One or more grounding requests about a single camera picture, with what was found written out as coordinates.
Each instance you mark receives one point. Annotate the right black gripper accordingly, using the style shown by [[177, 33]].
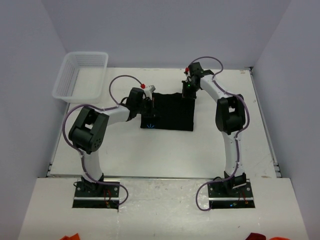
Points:
[[185, 94]]

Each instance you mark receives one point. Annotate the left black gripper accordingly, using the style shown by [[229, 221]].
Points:
[[149, 101]]

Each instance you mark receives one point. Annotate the black t shirt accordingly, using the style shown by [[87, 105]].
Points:
[[171, 112]]

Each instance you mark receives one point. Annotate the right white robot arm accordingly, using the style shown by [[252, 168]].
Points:
[[230, 119]]

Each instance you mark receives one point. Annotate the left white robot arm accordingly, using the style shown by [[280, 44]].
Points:
[[88, 130]]

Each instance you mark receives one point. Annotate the white plastic basket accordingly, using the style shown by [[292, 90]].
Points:
[[81, 77]]

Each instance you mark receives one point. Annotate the orange cloth bottom left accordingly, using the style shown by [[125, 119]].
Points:
[[71, 237]]

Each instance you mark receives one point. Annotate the orange cloth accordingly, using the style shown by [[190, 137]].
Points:
[[71, 237], [279, 238]]

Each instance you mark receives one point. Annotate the dark red cloth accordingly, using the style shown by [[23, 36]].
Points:
[[256, 236]]

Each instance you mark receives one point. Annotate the orange cloth bottom right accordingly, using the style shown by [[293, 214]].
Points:
[[279, 238]]

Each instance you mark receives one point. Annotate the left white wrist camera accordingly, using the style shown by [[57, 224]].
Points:
[[149, 89]]

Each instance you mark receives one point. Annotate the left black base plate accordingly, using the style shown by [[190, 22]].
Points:
[[90, 195]]

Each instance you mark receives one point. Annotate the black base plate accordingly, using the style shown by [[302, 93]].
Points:
[[90, 195], [222, 197]]

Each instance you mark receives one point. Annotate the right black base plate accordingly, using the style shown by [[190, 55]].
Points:
[[222, 197]]

